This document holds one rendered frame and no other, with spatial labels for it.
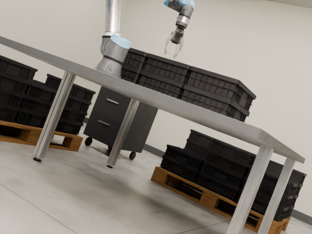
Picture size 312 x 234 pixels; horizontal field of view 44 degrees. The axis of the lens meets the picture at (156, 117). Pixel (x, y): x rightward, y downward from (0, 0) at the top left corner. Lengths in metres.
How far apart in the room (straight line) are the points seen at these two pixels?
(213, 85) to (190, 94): 0.14
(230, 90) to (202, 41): 4.18
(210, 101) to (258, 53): 3.84
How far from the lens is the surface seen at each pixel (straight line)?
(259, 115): 5.64
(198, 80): 2.13
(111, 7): 2.26
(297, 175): 3.78
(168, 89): 2.19
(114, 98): 4.15
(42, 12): 5.73
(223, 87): 2.07
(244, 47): 5.96
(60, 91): 2.75
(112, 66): 2.07
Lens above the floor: 0.61
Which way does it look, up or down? level
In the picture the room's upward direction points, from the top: 21 degrees clockwise
